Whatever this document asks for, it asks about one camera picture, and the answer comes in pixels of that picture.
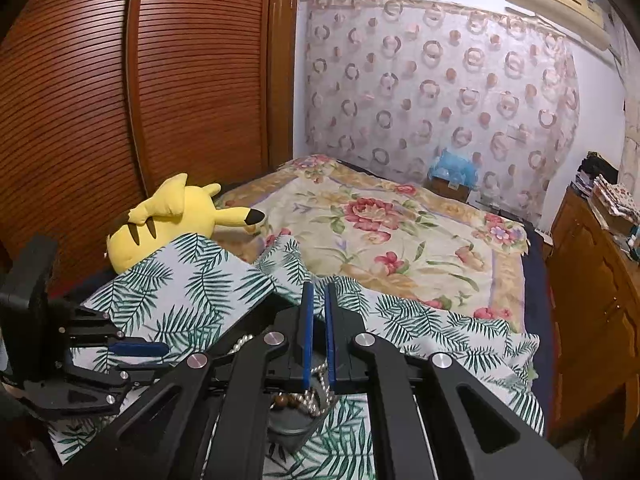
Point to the beige air conditioner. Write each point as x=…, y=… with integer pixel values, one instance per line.
x=555, y=0

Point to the dark folded clothes stack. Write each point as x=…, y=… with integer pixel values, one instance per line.
x=595, y=170

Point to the yellow plush toy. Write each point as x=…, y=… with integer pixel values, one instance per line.
x=165, y=220

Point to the wooden sideboard cabinet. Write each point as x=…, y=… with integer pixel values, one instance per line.
x=595, y=310

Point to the navy bed sheet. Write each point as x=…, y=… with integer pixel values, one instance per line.
x=537, y=260

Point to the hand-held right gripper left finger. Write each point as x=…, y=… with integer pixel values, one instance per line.
x=306, y=340

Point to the brown cardboard box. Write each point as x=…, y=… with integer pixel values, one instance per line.
x=450, y=190

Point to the blue plastic bag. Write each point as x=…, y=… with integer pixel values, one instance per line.
x=452, y=167

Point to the circle pattern curtain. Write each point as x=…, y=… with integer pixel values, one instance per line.
x=425, y=85

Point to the green leaf print cloth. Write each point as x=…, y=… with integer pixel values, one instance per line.
x=200, y=285

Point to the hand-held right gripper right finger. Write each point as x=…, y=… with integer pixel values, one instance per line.
x=330, y=340

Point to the pile of folded clothes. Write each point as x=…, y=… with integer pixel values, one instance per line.
x=617, y=200

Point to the wrapped air conditioner pipe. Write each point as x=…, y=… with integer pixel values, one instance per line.
x=631, y=155

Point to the brown slatted wooden wardrobe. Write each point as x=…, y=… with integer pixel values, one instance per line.
x=150, y=85

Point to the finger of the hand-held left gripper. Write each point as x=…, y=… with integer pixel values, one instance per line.
x=95, y=392
x=140, y=350

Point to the floral bed blanket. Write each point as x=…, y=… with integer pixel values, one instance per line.
x=375, y=235

